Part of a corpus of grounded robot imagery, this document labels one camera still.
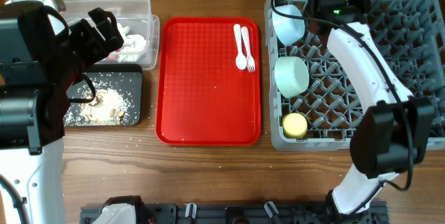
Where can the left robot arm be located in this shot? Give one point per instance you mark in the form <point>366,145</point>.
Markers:
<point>42,56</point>

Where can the red snack wrapper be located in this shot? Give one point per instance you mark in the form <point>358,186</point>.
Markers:
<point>112,57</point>

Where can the white plastic fork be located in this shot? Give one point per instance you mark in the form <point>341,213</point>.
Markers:
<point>246,40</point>

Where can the clear plastic waste bin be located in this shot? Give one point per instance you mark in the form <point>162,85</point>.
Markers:
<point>136,14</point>

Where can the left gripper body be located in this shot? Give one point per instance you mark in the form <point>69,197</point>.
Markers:
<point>80,49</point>

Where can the red serving tray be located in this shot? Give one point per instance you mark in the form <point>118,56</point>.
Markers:
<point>203,98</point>

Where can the yellow plastic cup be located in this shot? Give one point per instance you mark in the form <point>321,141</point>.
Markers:
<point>294,125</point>

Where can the white plastic spoon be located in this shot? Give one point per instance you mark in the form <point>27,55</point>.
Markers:
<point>241,60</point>

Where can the food scraps pile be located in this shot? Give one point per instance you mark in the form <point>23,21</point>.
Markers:
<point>112,106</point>

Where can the light blue bowl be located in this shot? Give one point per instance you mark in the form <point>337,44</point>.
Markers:
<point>288,30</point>

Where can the mint green bowl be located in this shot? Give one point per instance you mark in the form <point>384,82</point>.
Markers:
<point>291,76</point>

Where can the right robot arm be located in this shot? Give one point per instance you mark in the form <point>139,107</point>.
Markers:
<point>392,135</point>

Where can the grey dishwasher rack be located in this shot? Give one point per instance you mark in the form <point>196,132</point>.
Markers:
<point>409,35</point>

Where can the black waste tray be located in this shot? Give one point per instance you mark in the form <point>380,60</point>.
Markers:
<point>129,76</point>

